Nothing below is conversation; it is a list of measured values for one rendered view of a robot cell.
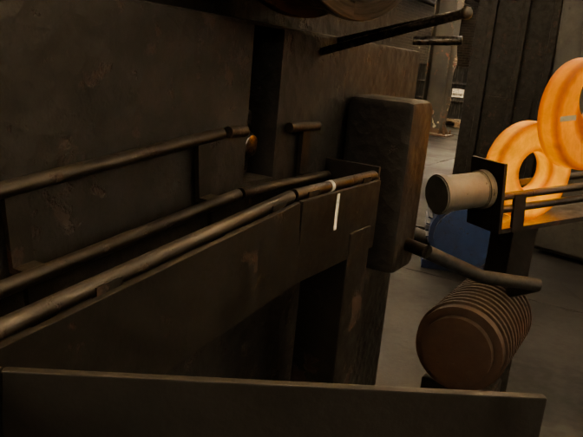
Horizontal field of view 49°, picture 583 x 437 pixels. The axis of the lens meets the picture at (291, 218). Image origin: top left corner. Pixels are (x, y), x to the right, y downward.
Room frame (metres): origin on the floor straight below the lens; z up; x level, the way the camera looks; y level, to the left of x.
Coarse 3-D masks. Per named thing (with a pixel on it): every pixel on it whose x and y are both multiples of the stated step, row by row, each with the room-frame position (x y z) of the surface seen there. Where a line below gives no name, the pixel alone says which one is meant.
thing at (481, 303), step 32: (480, 288) 0.90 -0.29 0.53; (448, 320) 0.81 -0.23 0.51; (480, 320) 0.81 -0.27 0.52; (512, 320) 0.85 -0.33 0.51; (416, 352) 0.84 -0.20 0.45; (448, 352) 0.81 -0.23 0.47; (480, 352) 0.79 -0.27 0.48; (512, 352) 0.83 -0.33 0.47; (448, 384) 0.82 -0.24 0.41; (480, 384) 0.80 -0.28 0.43
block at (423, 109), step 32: (352, 96) 0.88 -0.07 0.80; (384, 96) 0.88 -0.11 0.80; (352, 128) 0.87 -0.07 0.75; (384, 128) 0.85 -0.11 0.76; (416, 128) 0.84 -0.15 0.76; (352, 160) 0.87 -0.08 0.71; (384, 160) 0.85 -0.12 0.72; (416, 160) 0.86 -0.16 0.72; (384, 192) 0.85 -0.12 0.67; (416, 192) 0.88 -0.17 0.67; (384, 224) 0.84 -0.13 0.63; (384, 256) 0.84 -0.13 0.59
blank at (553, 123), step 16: (576, 64) 0.88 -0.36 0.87; (560, 80) 0.87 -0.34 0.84; (576, 80) 0.86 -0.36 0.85; (544, 96) 0.87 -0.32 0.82; (560, 96) 0.85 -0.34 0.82; (576, 96) 0.87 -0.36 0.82; (544, 112) 0.87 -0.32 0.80; (560, 112) 0.85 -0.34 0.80; (576, 112) 0.87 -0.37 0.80; (544, 128) 0.87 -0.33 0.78; (560, 128) 0.85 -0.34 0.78; (576, 128) 0.87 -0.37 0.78; (544, 144) 0.87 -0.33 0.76; (560, 144) 0.86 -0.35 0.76; (576, 144) 0.87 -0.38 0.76; (560, 160) 0.87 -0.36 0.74; (576, 160) 0.88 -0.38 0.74
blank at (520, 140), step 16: (512, 128) 0.98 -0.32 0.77; (528, 128) 0.97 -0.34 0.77; (496, 144) 0.97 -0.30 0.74; (512, 144) 0.95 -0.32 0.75; (528, 144) 0.97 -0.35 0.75; (496, 160) 0.95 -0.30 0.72; (512, 160) 0.96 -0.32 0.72; (544, 160) 1.00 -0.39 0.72; (512, 176) 0.96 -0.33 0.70; (544, 176) 1.00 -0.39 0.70; (560, 176) 1.00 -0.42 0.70; (544, 208) 0.99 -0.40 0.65
